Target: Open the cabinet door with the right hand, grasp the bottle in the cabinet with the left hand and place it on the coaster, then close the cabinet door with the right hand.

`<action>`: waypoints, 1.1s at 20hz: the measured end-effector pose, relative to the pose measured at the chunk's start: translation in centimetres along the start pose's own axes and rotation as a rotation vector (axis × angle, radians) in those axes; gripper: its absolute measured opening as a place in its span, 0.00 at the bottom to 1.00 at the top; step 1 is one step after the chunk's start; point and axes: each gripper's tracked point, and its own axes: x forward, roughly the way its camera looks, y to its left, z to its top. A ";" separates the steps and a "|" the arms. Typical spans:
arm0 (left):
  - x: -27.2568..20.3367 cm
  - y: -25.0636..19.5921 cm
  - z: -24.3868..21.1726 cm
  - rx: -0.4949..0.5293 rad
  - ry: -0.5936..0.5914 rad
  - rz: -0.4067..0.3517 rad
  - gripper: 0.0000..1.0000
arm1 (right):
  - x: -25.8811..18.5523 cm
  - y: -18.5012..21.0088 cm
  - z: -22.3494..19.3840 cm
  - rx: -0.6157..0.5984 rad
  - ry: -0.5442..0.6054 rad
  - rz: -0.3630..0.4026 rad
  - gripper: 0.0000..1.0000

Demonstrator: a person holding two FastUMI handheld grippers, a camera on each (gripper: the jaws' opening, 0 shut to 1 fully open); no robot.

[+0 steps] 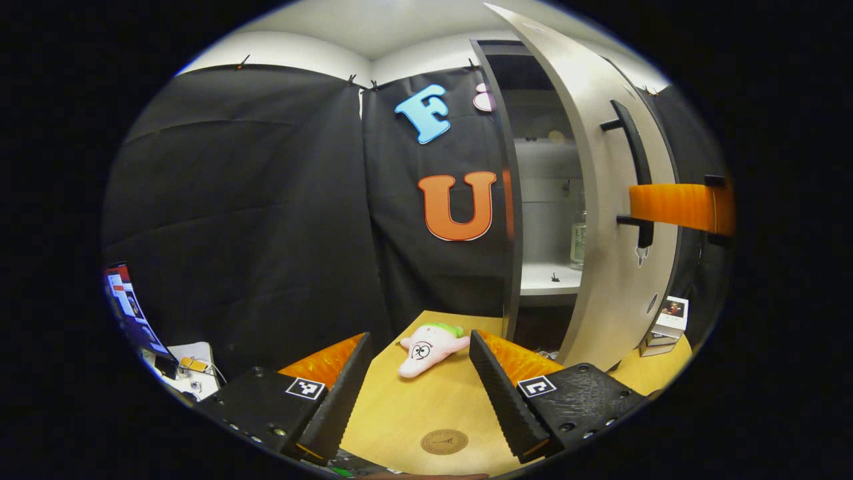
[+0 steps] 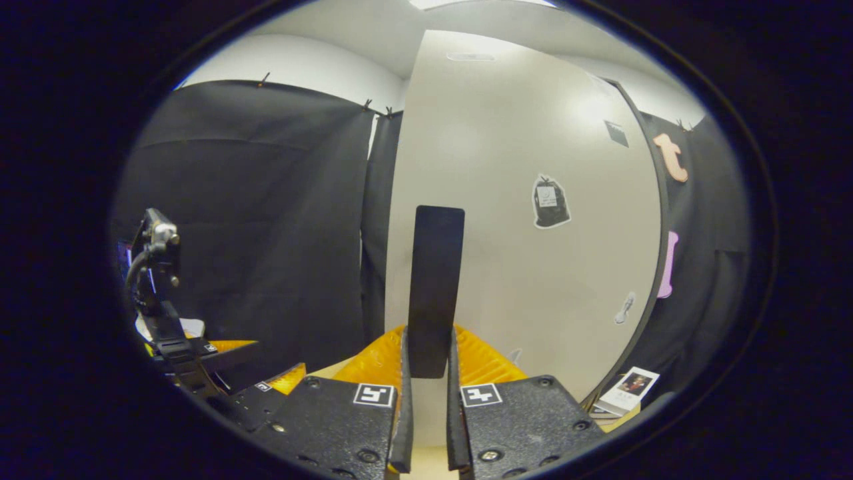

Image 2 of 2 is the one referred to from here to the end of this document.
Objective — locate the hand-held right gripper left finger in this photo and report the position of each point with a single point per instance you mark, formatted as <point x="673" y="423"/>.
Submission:
<point x="333" y="426"/>

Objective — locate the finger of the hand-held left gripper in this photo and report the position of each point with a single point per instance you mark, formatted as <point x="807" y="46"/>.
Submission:
<point x="260" y="400"/>
<point x="230" y="356"/>

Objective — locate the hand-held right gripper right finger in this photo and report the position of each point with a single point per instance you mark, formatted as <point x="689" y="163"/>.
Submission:
<point x="526" y="426"/>

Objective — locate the grey cabinet door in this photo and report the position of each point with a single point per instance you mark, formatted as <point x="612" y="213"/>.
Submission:
<point x="533" y="266"/>

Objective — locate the white photo booklet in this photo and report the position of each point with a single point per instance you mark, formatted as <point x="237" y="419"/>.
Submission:
<point x="630" y="386"/>

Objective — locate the black backdrop cloth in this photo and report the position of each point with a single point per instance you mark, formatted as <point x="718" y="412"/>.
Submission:
<point x="266" y="233"/>

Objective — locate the ceiling light panel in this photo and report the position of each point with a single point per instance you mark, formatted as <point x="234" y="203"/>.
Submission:
<point x="480" y="2"/>

